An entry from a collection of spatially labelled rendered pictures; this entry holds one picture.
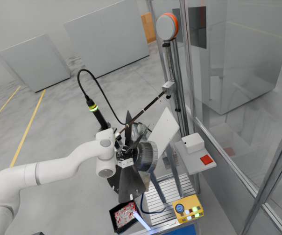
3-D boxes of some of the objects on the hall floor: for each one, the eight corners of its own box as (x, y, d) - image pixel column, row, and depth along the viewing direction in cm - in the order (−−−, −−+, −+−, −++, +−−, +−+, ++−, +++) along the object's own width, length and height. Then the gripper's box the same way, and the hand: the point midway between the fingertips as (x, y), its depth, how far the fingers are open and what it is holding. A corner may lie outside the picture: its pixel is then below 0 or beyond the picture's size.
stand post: (181, 192, 200) (165, 134, 129) (184, 198, 193) (169, 141, 122) (178, 193, 200) (160, 135, 129) (181, 200, 193) (164, 143, 122)
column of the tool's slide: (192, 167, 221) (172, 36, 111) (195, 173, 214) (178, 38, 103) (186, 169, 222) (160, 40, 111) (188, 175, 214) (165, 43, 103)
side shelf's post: (198, 190, 196) (194, 152, 145) (200, 193, 193) (196, 155, 141) (195, 191, 196) (190, 153, 145) (197, 194, 193) (192, 156, 142)
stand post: (165, 197, 201) (147, 158, 144) (167, 204, 193) (149, 166, 137) (162, 198, 201) (143, 160, 145) (164, 205, 194) (144, 168, 138)
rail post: (200, 240, 159) (196, 215, 111) (202, 245, 156) (199, 221, 108) (197, 241, 159) (191, 217, 111) (199, 246, 156) (193, 223, 108)
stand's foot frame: (186, 176, 214) (186, 173, 209) (203, 210, 178) (203, 208, 173) (145, 190, 216) (144, 187, 211) (153, 227, 179) (151, 225, 175)
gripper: (118, 136, 74) (116, 115, 89) (86, 148, 75) (89, 124, 89) (123, 146, 79) (120, 124, 93) (94, 156, 79) (95, 133, 94)
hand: (105, 126), depth 90 cm, fingers closed on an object, 4 cm apart
